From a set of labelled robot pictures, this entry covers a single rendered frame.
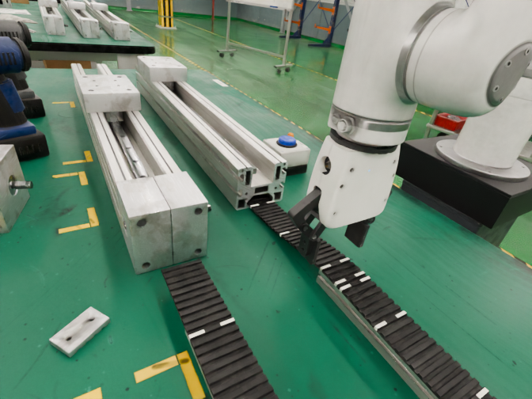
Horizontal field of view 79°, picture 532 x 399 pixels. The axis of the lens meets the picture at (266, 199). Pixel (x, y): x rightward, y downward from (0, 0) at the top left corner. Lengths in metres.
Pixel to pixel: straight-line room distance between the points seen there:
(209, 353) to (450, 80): 0.32
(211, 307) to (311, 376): 0.13
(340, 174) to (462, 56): 0.15
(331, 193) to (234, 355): 0.19
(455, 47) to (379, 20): 0.07
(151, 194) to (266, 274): 0.19
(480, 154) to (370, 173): 0.46
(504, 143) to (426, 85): 0.52
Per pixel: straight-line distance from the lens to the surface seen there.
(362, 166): 0.36
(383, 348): 0.43
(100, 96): 0.78
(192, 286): 0.40
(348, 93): 0.34
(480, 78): 0.29
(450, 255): 0.64
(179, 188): 0.46
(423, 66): 0.30
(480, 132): 0.80
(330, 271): 0.45
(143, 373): 0.39
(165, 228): 0.44
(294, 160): 0.71
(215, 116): 0.80
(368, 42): 0.33
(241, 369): 0.35
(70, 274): 0.50
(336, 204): 0.37
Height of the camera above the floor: 1.11
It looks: 32 degrees down
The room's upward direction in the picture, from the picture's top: 8 degrees clockwise
